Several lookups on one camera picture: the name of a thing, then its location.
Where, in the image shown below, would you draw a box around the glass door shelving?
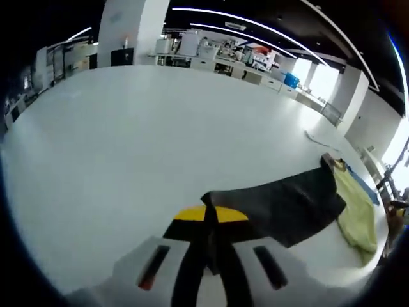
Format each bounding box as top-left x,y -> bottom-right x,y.
35,41 -> 98,88

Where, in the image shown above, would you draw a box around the long white lab bench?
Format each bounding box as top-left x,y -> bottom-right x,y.
146,51 -> 298,95

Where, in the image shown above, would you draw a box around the white side desk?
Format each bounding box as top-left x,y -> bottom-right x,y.
295,86 -> 344,126

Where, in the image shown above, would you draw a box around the ceiling light strips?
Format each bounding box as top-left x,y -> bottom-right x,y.
66,6 -> 381,92

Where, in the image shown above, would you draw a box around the grey mesh office chair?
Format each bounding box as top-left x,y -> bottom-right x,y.
320,102 -> 344,127

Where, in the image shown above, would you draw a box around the white template outline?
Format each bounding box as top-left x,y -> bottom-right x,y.
302,130 -> 343,152

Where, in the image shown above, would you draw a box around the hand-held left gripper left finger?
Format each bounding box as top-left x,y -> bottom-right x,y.
111,205 -> 212,307

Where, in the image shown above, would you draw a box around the white square pillar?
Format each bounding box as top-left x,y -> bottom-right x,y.
328,67 -> 370,119
97,0 -> 170,68

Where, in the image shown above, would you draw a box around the yellow blue black garment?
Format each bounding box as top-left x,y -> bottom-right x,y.
200,152 -> 382,276

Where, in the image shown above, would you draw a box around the black cabinet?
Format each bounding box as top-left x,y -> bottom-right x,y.
111,47 -> 135,67

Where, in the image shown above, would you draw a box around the blue crate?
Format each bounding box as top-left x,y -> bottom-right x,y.
284,72 -> 300,90

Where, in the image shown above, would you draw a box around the white equipment box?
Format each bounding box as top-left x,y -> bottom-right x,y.
180,31 -> 201,57

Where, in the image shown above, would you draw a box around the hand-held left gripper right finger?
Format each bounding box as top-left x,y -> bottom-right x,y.
212,206 -> 320,307

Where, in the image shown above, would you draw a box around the black metal stand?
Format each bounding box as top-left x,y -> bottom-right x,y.
373,137 -> 409,196

